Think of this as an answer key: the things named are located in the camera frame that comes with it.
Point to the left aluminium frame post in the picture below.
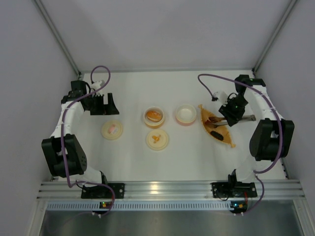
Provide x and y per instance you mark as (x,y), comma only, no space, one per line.
(42,10)

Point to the cream lid orange knob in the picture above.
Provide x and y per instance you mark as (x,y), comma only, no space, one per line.
(157,139)

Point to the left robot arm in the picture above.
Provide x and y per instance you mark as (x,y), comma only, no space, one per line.
(64,155)

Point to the yellow lunch bowl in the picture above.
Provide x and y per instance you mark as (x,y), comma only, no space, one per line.
(150,124)

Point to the right aluminium frame post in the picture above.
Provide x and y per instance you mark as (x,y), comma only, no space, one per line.
(279,26)

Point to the aluminium mounting rail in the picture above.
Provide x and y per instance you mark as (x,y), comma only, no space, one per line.
(281,189)

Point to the pink lunch bowl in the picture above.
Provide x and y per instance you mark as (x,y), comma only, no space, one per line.
(185,114)

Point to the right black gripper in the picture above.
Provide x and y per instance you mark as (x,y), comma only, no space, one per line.
(231,115)

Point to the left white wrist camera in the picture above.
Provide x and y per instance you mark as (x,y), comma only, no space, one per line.
(97,85)

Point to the metal tongs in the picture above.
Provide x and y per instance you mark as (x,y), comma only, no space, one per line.
(223,121)

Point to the red sausage piece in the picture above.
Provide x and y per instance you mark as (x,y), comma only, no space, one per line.
(213,125)

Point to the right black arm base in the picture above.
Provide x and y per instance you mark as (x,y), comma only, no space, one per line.
(226,190)

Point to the slotted cable duct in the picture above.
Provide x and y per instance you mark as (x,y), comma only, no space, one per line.
(142,205)

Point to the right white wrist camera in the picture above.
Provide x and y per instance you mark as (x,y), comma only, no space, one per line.
(221,97)

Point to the orange bread roll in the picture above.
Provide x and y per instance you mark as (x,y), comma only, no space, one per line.
(154,116)

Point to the cream lid pink knob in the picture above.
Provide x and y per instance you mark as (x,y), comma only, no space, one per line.
(112,130)

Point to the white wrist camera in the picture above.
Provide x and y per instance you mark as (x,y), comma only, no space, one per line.
(221,97)
(97,85)

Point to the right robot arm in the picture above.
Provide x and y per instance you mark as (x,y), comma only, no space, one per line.
(272,136)

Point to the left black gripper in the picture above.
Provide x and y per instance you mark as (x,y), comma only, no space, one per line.
(97,105)

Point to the aluminium frame post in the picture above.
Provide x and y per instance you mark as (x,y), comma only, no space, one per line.
(279,26)
(42,10)

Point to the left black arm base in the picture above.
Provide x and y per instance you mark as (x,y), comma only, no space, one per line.
(101,192)

